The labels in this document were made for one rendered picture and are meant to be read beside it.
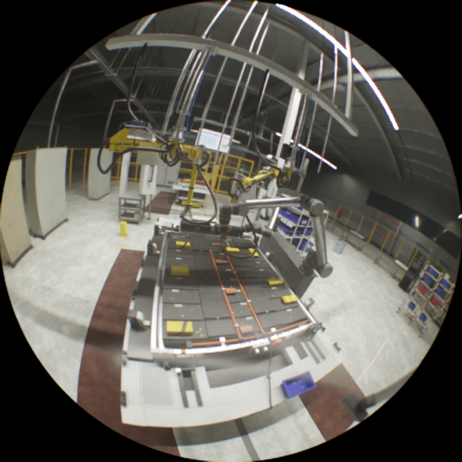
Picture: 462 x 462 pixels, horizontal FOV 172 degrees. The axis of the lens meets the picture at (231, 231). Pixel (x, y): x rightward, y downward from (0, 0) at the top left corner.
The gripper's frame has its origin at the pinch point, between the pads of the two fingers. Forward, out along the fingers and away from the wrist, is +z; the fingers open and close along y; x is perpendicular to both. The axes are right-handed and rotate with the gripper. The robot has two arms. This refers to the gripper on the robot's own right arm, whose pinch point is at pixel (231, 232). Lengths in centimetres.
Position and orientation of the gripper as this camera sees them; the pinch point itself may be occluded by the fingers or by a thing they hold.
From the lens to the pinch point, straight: 195.3
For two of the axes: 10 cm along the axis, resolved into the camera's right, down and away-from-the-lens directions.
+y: 2.7, 8.9, 3.8
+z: -9.6, 2.6, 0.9
